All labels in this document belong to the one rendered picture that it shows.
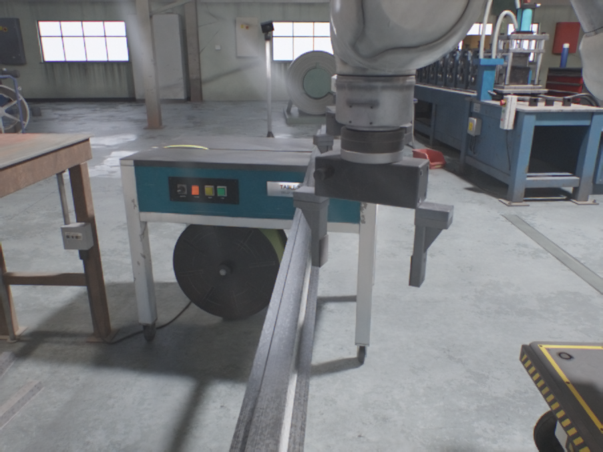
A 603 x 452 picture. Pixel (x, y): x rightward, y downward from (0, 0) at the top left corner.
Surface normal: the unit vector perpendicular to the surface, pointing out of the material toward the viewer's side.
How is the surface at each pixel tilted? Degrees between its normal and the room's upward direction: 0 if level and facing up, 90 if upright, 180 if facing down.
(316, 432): 0
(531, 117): 90
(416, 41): 142
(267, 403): 0
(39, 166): 90
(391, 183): 90
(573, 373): 0
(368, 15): 113
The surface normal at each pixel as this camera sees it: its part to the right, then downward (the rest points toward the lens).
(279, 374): 0.00, -0.95
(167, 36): 0.07, 0.32
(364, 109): -0.46, 0.29
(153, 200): -0.17, 0.32
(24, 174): 1.00, 0.01
